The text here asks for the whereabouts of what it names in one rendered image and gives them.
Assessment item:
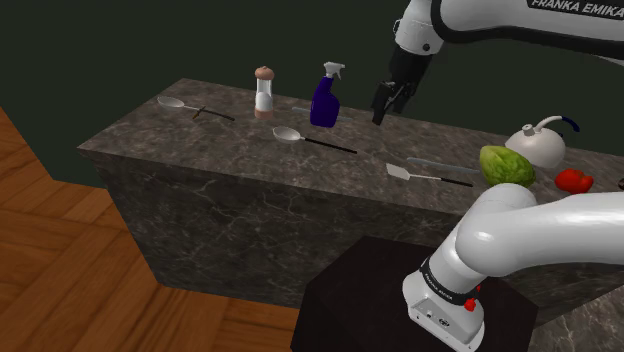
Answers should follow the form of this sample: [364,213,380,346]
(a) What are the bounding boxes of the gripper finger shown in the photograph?
[390,84,417,116]
[370,81,399,127]

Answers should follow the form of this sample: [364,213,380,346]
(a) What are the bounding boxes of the blue spray bottle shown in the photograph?
[309,61,347,129]

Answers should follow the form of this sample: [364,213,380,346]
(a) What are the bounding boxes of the grey knife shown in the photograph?
[406,156,482,175]

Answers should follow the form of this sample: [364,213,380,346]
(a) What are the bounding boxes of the white and brown pepper grinder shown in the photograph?
[253,65,276,122]

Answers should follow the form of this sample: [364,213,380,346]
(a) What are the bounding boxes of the green cabbage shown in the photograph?
[478,144,537,189]

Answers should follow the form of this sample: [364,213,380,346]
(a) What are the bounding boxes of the white kettle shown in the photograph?
[503,114,582,170]

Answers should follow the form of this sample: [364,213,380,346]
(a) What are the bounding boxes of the red bell pepper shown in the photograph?
[554,167,595,196]

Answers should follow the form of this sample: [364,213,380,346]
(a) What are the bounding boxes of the dark robot stand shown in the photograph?
[290,236,540,352]

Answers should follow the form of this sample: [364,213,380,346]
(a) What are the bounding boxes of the silver spatula with black handle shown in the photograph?
[385,162,475,189]

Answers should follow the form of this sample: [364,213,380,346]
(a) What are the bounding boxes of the silver spoon with black handle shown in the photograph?
[156,95,237,123]
[271,125,359,156]

